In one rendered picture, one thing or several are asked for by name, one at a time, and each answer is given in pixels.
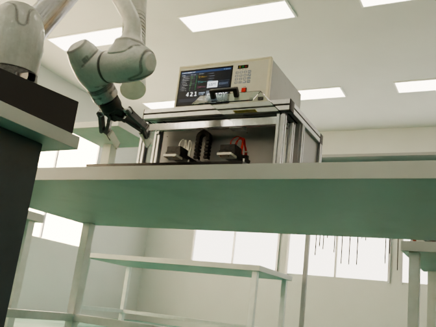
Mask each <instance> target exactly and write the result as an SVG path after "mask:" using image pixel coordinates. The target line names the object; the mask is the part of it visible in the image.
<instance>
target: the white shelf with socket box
mask: <svg viewBox="0 0 436 327"><path fill-rule="evenodd" d="M111 130H113V131H114V133H115V135H116V137H117V138H118V140H119V142H120V146H119V147H118V148H124V147H139V141H140V135H139V131H137V130H136V129H134V128H132V127H131V126H129V125H127V124H126V123H124V122H122V121H116V122H113V121H112V126H111ZM73 133H74V134H76V135H78V136H80V137H82V138H84V139H86V140H88V141H90V142H92V143H94V144H96V145H98V146H100V147H102V148H103V151H102V154H101V162H100V164H114V163H115V156H116V152H117V149H115V147H114V145H113V144H112V142H111V141H110V140H109V139H108V137H107V135H106V134H104V133H102V134H101V133H100V132H99V122H98V121H90V122H80V123H75V124H74V129H73ZM150 141H151V144H150V147H153V142H154V140H153V139H151V138H150Z"/></svg>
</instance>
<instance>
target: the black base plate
mask: <svg viewBox="0 0 436 327"><path fill-rule="evenodd" d="M210 164H246V163H245V162H244V161H225V162H164V163H102V164H86V167H102V166H139V165H210Z"/></svg>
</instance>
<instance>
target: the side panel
mask: <svg viewBox="0 0 436 327"><path fill-rule="evenodd" d="M321 160H322V145H321V143H317V142H316V141H315V140H314V139H313V138H312V137H311V136H310V135H309V134H308V132H307V131H306V130H305V126H304V125H303V124H300V139H299V148H298V163H317V162H321Z"/></svg>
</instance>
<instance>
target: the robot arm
mask: <svg viewBox="0 0 436 327"><path fill-rule="evenodd" d="M77 1H78V0H37V2H35V3H34V4H33V5H32V6H31V5H29V4H27V3H24V2H21V1H7V2H5V3H2V4H0V68H2V69H4V70H6V71H9V72H11V73H13V74H15V75H18V76H20V77H23V78H24V79H27V80H29V81H32V82H34V83H38V73H39V70H40V66H41V62H42V56H43V54H44V48H43V46H44V40H45V39H46V38H47V37H48V35H50V33H51V32H52V31H53V30H54V28H55V27H56V26H57V25H58V24H59V23H60V22H61V20H62V19H63V18H64V16H65V15H66V14H67V13H68V12H69V11H70V10H71V8H72V7H73V6H74V5H75V3H76V2H77ZM112 2H113V4H114V6H115V8H116V9H117V11H118V13H119V15H120V16H121V19H122V20H123V24H124V29H123V33H122V35H121V36H120V37H118V38H116V39H115V40H114V42H113V44H112V45H111V46H110V48H109V49H108V50H107V51H103V50H101V49H98V48H97V47H96V46H95V45H94V44H93V43H91V42H90V41H88V40H86V39H83V40H80V41H77V42H75V43H73V44H72V45H71V46H70V47H69V49H68V50H67V58H68V61H69V64H70V66H71V68H72V70H73V72H74V74H75V76H76V78H77V80H78V81H79V82H80V84H81V85H82V86H84V88H85V89H86V91H87V92H88V94H89V95H90V97H91V99H92V101H93V102H94V103H95V104H97V105H98V107H99V108H100V109H99V110H98V112H97V113H96V114H97V117H98V120H99V132H100V133H101V134H102V133H104V134H106V135H107V137H108V139H109V140H110V141H111V142H112V144H113V145H114V147H115V149H118V147H119V146H120V142H119V140H118V138H117V137H116V135H115V133H114V131H113V130H111V126H112V121H113V122H116V121H122V122H124V123H127V124H128V125H130V126H131V127H133V128H135V129H136V130H138V131H139V135H140V137H141V139H142V140H143V142H144V144H145V146H146V148H149V146H150V144H151V141H150V139H149V135H148V133H147V129H148V127H149V125H148V124H147V123H146V122H145V121H144V120H143V119H142V118H141V117H140V116H139V115H138V114H137V113H135V111H133V109H132V107H131V106H129V107H128V108H123V107H122V105H121V100H120V98H119V97H118V95H117V93H118V91H117V88H116V86H115V85H114V83H117V84H122V83H129V82H136V81H139V80H143V79H145V78H147V77H149V76H150V75H152V74H153V72H154V70H155V68H156V57H155V54H154V53H153V52H152V51H151V50H150V49H149V48H148V47H146V45H145V44H144V43H143V42H142V37H141V35H142V31H141V21H140V18H139V15H138V13H137V10H136V8H135V6H134V5H133V3H132V1H131V0H112ZM104 116H106V117H107V118H108V119H107V123H106V128H105V119H104ZM125 116H126V118H125V119H124V117H125Z"/></svg>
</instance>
